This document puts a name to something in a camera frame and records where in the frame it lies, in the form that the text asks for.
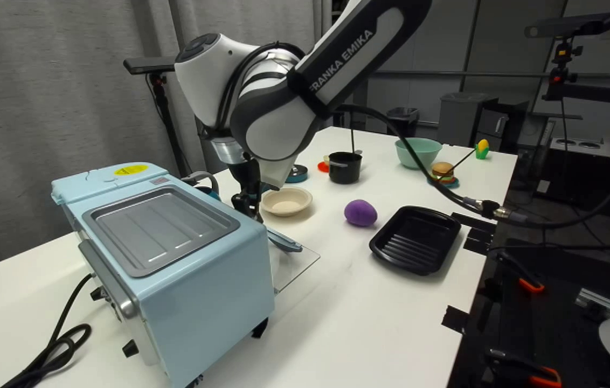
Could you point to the small cream red toy dish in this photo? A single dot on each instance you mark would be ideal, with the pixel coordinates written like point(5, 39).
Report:
point(323, 167)

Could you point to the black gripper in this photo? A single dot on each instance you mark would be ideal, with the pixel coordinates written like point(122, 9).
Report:
point(249, 178)

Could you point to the black camera clamp mount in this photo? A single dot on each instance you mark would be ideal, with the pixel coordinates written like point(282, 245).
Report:
point(564, 66)

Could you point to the small blue plate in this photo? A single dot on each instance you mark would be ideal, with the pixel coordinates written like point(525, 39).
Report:
point(452, 184)

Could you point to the black bin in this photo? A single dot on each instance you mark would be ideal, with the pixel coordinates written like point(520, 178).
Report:
point(402, 121)

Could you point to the black tape strip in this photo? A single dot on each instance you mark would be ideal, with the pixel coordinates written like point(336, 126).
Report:
point(459, 317)
point(475, 232)

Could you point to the teal toy kettle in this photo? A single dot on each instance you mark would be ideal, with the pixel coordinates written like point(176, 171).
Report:
point(204, 188)

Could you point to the grey curtain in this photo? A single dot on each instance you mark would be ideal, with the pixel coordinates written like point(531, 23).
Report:
point(46, 130)

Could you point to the yellow green toy corn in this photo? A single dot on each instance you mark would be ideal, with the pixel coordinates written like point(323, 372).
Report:
point(484, 148)

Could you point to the purple toy plum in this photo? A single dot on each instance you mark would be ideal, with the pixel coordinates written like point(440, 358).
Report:
point(362, 214)

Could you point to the mint green bowl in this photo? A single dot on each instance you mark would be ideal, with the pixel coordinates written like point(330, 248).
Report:
point(424, 151)

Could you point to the beige shallow bowl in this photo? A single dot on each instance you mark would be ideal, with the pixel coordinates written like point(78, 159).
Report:
point(285, 201)

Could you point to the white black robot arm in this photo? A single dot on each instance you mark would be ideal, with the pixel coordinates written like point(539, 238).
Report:
point(284, 93)

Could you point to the black ridged grill tray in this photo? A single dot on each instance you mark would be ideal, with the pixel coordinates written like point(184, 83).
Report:
point(414, 240)

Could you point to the aluminium rail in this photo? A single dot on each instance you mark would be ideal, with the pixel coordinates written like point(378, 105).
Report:
point(599, 301)

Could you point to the glass oven door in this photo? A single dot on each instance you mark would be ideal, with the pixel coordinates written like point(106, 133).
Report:
point(295, 261)

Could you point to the black bar camera on clamp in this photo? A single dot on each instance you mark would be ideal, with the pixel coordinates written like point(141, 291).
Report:
point(575, 23)

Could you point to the black bar camera on pole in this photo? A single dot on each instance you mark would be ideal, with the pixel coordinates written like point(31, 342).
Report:
point(150, 65)

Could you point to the black camera pole stand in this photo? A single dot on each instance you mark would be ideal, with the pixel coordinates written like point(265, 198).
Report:
point(166, 119)

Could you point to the grey metal cabinet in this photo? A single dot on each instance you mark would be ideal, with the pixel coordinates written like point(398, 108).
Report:
point(462, 119)

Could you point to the toy burger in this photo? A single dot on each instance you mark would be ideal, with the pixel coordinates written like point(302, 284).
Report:
point(442, 169)

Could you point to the light blue toy oven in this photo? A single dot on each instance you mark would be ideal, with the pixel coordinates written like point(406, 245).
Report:
point(197, 286)

